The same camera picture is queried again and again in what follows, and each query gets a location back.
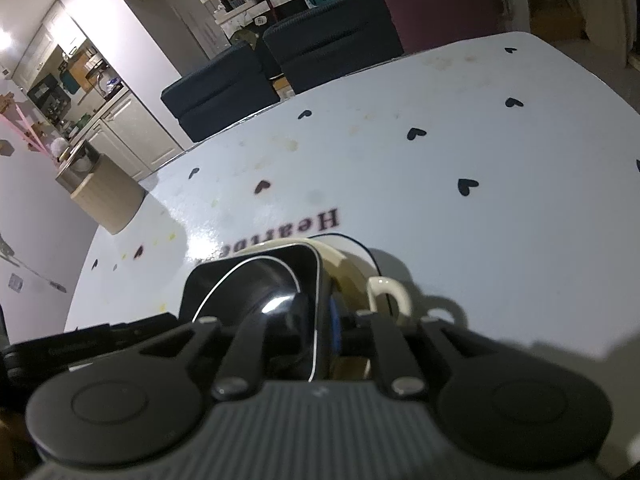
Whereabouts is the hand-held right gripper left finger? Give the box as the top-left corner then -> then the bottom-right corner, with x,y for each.
137,294 -> 314,402

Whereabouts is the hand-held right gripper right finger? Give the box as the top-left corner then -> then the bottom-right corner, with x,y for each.
327,299 -> 503,400

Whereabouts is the cream oval dish with handles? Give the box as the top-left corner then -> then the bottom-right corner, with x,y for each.
280,236 -> 415,381

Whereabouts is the beige ribbed container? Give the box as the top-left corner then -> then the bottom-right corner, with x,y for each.
55,152 -> 146,236

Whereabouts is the pink wall decoration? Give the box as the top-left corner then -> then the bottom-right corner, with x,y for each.
0,92 -> 68,157

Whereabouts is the maroon chair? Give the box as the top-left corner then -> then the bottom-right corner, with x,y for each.
365,0 -> 506,56

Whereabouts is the dark blue chair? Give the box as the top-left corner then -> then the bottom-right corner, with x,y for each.
161,42 -> 281,143
262,0 -> 405,96

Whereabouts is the steel rectangular tray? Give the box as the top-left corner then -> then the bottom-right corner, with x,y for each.
179,241 -> 327,383

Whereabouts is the white square plate blue rim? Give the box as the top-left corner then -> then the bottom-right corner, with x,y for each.
307,232 -> 383,281

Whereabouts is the white kitchen cabinet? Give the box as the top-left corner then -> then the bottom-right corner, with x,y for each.
75,94 -> 185,183

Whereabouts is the steel inner pot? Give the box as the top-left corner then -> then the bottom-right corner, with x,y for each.
54,139 -> 100,181

